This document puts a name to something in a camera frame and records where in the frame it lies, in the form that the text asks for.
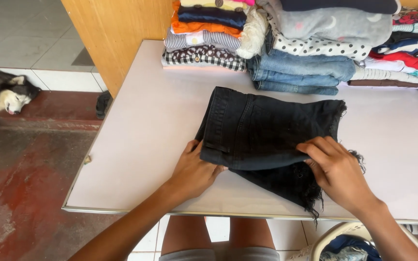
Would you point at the black denim shorts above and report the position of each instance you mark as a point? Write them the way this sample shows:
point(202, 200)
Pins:
point(259, 134)

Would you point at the grey fleece garment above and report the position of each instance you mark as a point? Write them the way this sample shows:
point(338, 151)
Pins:
point(332, 27)

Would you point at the black and white dog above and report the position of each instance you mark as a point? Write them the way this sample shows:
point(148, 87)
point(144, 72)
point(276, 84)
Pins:
point(2, 92)

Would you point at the black white checkered garment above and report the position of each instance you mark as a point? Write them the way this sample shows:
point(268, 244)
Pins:
point(201, 58)

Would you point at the person's left leg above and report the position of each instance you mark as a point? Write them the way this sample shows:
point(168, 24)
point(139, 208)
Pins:
point(185, 234)

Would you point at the pink folded garment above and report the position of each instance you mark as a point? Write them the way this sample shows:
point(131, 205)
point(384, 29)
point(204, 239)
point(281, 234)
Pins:
point(244, 2)

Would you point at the person's left hand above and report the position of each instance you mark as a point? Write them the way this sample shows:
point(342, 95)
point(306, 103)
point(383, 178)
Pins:
point(192, 176)

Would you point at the beige striped garment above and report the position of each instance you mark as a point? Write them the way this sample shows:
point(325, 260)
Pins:
point(383, 75)

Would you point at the blue garment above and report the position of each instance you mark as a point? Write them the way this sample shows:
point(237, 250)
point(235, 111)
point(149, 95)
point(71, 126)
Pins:
point(350, 244)

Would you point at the beige laundry basket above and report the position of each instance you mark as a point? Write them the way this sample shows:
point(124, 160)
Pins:
point(325, 241)

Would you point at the teal striped garment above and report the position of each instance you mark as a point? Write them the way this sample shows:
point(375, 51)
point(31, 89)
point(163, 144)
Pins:
point(417, 29)

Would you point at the red folded garment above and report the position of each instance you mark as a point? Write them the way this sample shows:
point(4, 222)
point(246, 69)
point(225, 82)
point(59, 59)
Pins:
point(397, 58)

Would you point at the white polka dot garment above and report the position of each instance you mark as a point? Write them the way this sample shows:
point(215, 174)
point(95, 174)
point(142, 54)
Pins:
point(314, 47)

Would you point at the floral folded garment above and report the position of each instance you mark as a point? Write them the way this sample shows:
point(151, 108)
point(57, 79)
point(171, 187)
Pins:
point(412, 16)

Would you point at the brown folded garment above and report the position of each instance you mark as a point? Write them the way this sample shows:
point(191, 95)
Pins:
point(379, 83)

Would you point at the white folded garment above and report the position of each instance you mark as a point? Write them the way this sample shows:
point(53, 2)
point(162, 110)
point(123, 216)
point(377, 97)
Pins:
point(386, 66)

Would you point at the yellow garment with buttons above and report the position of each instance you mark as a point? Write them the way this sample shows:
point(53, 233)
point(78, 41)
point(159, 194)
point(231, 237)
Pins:
point(209, 3)

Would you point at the person's right hand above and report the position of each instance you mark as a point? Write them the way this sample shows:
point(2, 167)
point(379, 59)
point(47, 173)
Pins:
point(339, 174)

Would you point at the person's leg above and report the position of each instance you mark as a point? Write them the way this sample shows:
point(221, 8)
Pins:
point(250, 232)
point(185, 234)

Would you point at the black sandal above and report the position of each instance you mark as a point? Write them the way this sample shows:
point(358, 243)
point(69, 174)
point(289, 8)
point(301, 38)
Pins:
point(103, 103)

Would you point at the wooden cabinet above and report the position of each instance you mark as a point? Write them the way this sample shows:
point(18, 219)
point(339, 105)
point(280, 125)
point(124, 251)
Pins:
point(114, 36)

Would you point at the white grey striped garment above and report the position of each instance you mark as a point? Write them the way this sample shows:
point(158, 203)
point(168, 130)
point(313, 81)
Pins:
point(201, 39)

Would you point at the white lace garment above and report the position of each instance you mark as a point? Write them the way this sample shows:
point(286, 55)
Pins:
point(252, 32)

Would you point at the small tan paper scrap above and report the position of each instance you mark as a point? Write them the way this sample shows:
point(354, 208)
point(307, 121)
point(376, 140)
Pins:
point(87, 160)

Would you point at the navy and white garment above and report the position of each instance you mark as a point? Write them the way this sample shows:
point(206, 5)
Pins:
point(408, 45)

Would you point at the orange folded garment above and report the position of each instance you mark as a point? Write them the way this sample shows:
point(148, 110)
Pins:
point(191, 27)

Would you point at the dark navy folded garment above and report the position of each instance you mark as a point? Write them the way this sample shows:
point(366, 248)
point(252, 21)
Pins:
point(339, 5)

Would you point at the person's right leg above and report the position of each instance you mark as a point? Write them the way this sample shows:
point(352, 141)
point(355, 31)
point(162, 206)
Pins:
point(250, 232)

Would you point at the grey shorts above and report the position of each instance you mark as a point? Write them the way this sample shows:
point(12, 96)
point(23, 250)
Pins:
point(230, 255)

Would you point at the light blue folded jeans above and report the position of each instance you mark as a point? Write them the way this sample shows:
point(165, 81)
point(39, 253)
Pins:
point(296, 89)
point(303, 65)
point(292, 79)

